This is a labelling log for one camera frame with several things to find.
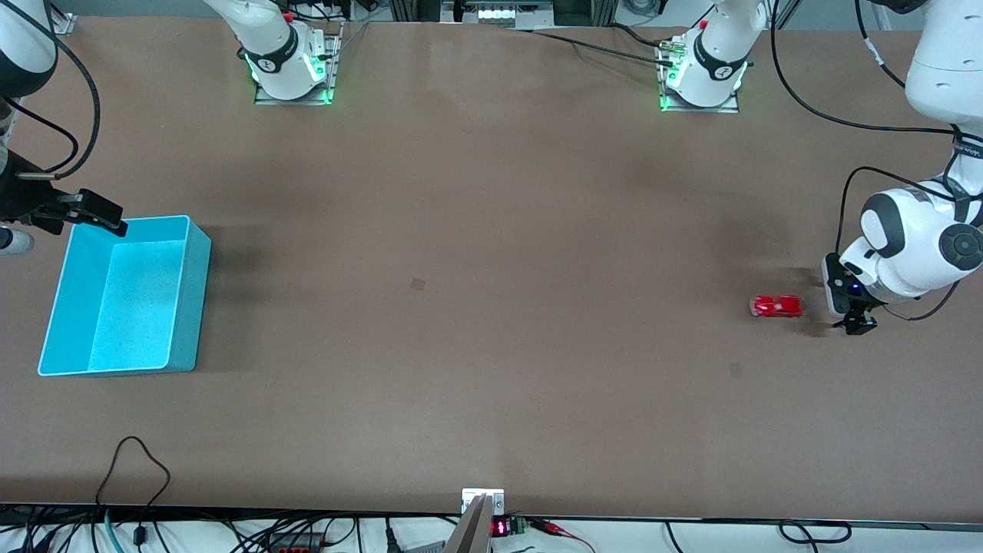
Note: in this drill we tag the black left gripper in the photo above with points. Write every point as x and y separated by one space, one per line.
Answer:
857 322

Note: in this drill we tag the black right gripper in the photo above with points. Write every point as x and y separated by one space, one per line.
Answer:
23 198

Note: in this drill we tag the red beetle toy car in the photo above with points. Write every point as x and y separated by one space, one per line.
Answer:
777 306

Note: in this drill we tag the blue plastic box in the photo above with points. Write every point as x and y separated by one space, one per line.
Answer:
138 307

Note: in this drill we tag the black orange power strip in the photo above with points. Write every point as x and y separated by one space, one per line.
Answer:
296 544

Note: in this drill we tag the red digit display module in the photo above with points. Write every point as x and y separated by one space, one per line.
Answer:
503 527

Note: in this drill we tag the white lit device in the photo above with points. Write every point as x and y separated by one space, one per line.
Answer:
499 14

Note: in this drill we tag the aluminium corner bracket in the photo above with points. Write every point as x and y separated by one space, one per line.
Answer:
65 23

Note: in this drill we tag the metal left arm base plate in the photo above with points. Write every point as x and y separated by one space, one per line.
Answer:
729 109

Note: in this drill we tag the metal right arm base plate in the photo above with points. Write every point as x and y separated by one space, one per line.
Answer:
335 61

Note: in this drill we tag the aluminium frame profile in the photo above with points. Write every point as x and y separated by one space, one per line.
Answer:
418 9

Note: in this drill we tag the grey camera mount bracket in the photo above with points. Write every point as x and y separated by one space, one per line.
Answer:
472 530

